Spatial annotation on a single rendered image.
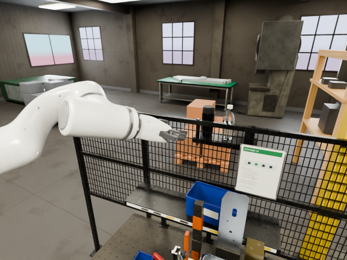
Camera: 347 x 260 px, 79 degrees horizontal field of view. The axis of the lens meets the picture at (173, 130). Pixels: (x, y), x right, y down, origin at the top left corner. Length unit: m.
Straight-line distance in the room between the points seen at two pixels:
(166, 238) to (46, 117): 1.28
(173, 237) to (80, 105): 1.33
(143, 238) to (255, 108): 5.39
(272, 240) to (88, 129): 1.08
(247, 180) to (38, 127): 1.07
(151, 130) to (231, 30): 7.17
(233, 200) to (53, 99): 0.81
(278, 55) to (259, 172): 4.95
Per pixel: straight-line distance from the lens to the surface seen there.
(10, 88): 9.21
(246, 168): 1.25
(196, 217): 1.18
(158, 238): 1.64
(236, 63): 7.57
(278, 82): 6.38
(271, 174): 1.26
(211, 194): 1.36
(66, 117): 0.45
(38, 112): 0.53
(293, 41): 6.06
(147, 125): 0.52
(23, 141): 0.49
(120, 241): 1.66
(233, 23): 7.61
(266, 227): 1.34
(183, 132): 0.60
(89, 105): 0.46
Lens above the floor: 1.95
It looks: 22 degrees down
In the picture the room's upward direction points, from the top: straight up
